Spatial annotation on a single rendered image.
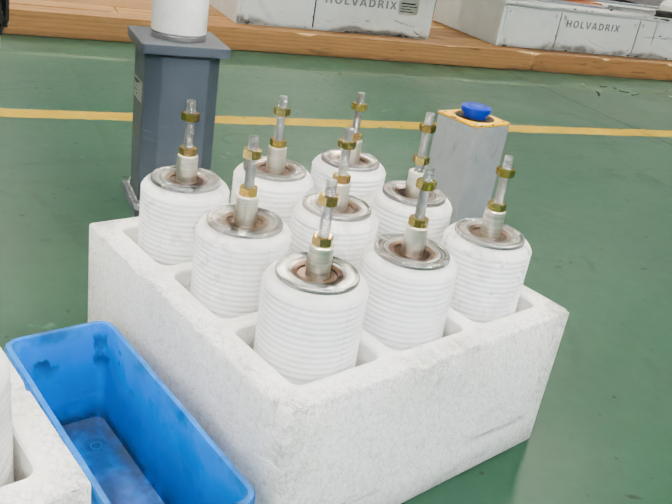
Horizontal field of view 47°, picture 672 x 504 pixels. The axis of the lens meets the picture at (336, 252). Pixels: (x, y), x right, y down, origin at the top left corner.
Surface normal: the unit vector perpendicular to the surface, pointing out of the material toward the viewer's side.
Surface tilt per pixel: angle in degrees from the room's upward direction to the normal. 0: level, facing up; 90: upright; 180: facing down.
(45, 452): 0
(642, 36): 90
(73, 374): 88
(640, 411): 0
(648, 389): 0
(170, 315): 90
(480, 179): 90
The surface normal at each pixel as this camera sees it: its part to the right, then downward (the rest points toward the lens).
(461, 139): -0.77, 0.16
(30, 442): 0.14, -0.90
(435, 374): 0.62, 0.41
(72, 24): 0.38, 0.44
